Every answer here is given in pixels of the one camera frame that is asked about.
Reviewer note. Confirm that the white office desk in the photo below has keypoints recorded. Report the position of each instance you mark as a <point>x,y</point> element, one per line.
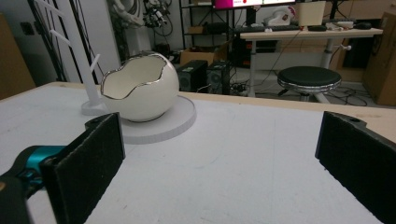
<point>311,34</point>

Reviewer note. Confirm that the white round base disc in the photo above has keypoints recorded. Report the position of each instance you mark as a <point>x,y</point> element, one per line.
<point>176,124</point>

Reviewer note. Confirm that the white peg stand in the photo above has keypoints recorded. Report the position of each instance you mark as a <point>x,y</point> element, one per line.
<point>92,91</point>

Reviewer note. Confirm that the open cardboard box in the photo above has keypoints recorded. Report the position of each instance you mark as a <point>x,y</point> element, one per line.
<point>196,56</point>

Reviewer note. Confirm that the black computer tower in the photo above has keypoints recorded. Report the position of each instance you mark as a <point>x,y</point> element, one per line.
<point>191,76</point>
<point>219,77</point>

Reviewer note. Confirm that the black metal shelf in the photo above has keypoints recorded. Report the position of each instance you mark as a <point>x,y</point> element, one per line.
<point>218,28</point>

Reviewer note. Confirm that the black computer mouse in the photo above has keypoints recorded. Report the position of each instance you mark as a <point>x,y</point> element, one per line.
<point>363,25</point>

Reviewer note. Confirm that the brown board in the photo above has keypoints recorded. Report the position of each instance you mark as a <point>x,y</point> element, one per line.
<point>12,62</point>

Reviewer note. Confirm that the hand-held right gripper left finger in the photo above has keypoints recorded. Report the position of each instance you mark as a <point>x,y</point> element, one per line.
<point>84,168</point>

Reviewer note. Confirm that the computer monitor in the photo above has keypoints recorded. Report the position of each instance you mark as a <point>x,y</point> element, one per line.
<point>249,3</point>

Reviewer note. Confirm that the black keyboard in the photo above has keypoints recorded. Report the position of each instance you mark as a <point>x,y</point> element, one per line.
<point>267,28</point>

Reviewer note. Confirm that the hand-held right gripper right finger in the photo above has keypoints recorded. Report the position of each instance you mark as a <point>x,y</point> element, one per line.
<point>358,161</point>

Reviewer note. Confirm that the black round stool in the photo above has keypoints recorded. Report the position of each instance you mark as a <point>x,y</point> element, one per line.
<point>308,76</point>

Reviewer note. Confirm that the white egg-shaped bowl silver rim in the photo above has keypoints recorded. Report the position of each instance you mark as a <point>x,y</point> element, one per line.
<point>146,99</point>

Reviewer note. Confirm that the large brown cardboard box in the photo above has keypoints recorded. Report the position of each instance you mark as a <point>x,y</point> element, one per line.
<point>381,62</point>

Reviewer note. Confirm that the black metal truss stand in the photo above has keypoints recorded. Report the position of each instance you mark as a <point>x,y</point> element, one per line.
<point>51,46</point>

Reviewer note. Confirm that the white box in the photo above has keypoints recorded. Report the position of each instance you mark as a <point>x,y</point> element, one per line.
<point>310,14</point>

